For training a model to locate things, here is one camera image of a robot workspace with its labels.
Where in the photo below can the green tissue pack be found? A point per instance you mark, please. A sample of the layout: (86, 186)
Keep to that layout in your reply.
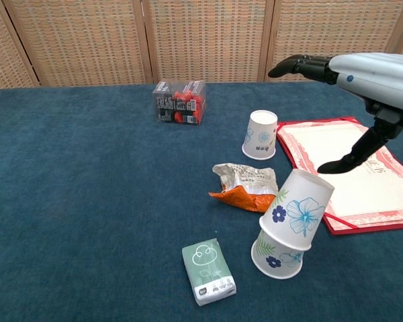
(208, 271)

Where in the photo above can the clear box red black contents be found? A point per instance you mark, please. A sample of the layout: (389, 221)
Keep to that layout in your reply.
(179, 104)

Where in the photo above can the crumpled orange snack wrapper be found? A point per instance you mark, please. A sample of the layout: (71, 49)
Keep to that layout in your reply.
(248, 191)

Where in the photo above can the woven wooden folding screen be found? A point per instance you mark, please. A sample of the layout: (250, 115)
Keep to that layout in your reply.
(201, 40)

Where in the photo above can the red certificate folder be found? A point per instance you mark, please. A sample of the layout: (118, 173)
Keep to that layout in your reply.
(366, 191)

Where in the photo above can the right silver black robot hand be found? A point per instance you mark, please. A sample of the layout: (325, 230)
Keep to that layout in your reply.
(383, 80)

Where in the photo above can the blue carpet table mat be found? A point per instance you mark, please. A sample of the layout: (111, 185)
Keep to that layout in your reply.
(87, 184)

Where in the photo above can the white floral paper cup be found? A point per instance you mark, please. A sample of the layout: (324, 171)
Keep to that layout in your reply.
(260, 134)
(275, 263)
(299, 208)

